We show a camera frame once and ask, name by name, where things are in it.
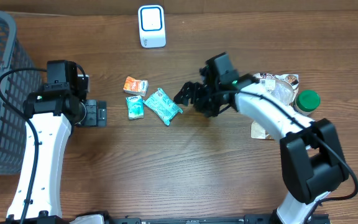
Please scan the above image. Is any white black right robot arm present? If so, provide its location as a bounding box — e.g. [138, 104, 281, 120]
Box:
[174, 53, 353, 223]

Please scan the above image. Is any green lid jar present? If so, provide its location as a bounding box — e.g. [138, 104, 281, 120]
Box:
[293, 90, 321, 116]

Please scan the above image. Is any orange tissue pack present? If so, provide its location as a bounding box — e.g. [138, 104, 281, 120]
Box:
[123, 77, 149, 96]

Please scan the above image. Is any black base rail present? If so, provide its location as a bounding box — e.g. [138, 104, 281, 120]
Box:
[73, 213, 331, 224]

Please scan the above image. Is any dark grey plastic basket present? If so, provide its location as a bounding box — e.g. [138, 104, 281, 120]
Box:
[0, 11, 42, 175]

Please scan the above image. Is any teal tissue pack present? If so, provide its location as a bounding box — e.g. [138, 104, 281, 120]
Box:
[126, 95, 144, 120]

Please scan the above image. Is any beige brown snack bag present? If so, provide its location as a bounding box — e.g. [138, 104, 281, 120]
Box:
[250, 73, 300, 140]

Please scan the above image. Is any white barcode scanner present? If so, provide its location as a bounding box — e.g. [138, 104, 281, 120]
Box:
[138, 5, 167, 49]

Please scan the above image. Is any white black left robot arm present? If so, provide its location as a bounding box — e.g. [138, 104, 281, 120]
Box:
[0, 60, 107, 223]

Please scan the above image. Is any teal wipes packet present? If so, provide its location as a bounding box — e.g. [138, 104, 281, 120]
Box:
[143, 88, 183, 126]

